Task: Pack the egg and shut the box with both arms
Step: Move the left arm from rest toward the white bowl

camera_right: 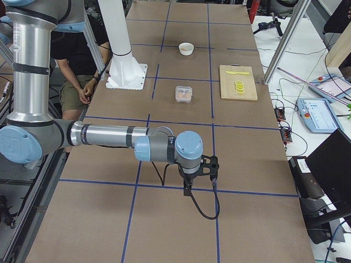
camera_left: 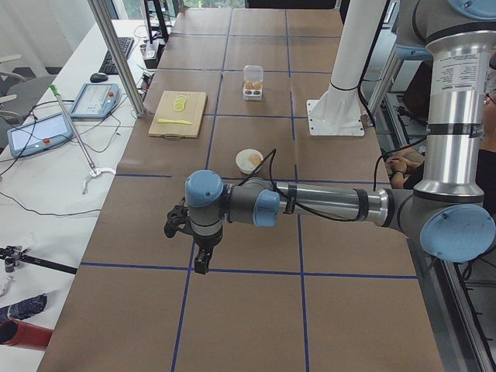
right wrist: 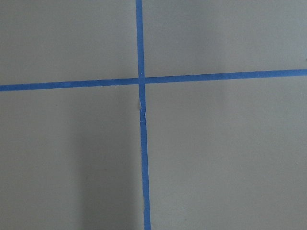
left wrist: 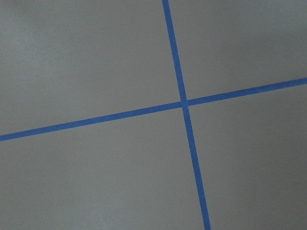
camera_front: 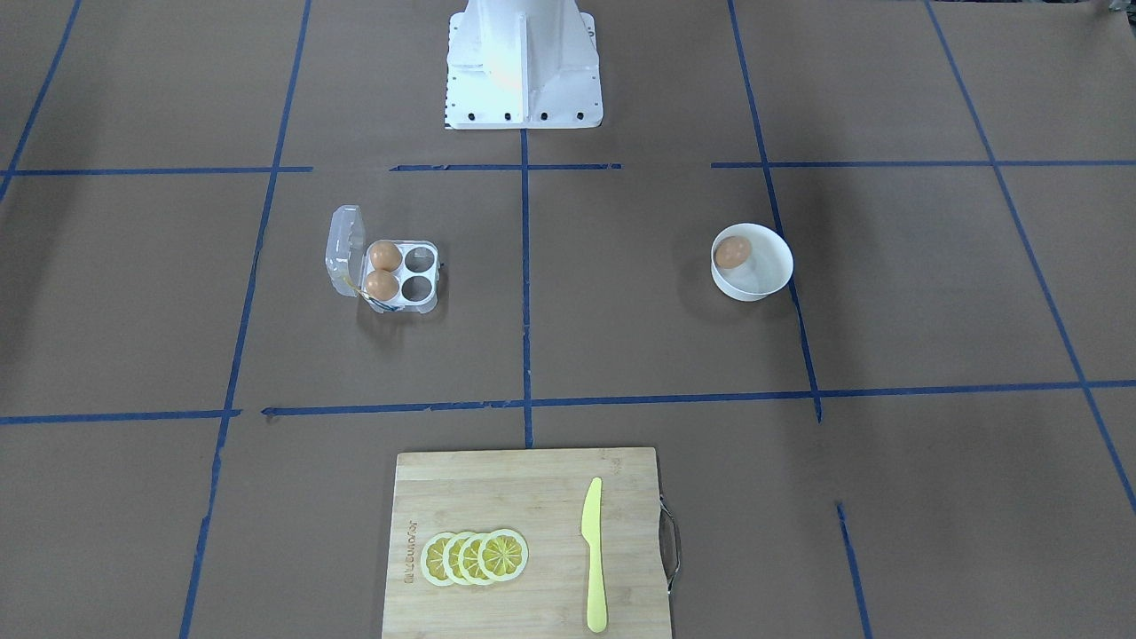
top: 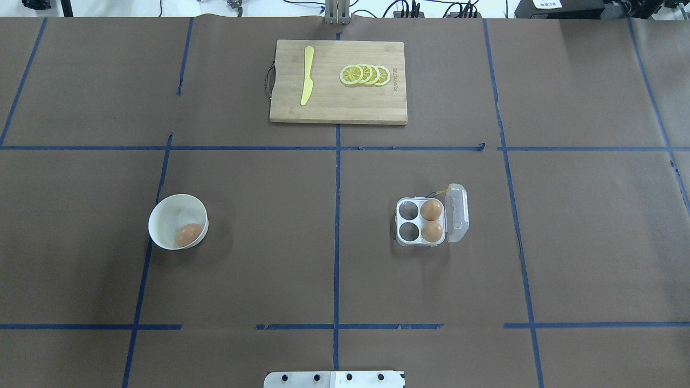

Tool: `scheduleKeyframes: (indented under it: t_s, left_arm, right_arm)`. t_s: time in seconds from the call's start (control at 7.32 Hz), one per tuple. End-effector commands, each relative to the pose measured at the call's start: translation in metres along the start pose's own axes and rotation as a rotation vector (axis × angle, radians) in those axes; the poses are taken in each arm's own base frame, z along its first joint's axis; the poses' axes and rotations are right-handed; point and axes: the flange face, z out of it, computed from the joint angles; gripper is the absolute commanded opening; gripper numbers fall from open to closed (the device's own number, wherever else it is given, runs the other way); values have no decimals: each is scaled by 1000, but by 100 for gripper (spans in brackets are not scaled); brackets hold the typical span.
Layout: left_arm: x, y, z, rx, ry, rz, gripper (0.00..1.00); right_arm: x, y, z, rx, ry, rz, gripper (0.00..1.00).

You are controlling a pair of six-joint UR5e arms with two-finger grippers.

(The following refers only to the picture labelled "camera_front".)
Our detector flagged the lemon slice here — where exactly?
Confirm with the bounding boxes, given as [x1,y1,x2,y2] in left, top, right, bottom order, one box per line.
[479,526,529,583]
[441,531,471,586]
[419,532,456,588]
[457,532,491,586]

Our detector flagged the clear plastic egg carton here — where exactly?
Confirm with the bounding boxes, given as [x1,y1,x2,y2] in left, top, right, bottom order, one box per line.
[325,205,442,314]

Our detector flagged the brown egg from bowl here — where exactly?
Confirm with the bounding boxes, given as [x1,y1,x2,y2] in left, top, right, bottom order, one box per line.
[713,235,753,271]

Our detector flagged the white round bowl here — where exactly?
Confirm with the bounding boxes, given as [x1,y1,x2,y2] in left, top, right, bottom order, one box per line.
[710,223,794,302]

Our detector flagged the bamboo cutting board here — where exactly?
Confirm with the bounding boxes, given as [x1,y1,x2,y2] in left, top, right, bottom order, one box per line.
[381,446,673,638]

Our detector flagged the brown egg in carton front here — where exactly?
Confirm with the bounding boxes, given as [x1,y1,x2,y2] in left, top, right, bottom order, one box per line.
[364,269,400,302]

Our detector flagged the brown egg in carton rear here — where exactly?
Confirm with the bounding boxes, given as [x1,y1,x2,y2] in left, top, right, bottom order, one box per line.
[367,241,403,272]

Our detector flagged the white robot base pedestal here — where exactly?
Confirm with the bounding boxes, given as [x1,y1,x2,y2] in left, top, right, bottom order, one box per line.
[444,1,604,130]

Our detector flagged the yellow plastic knife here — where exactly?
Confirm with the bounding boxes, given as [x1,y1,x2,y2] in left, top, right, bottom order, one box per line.
[580,478,608,634]

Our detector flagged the brown egg in carton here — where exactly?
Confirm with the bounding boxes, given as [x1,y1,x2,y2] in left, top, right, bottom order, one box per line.
[364,269,400,302]
[367,241,403,272]

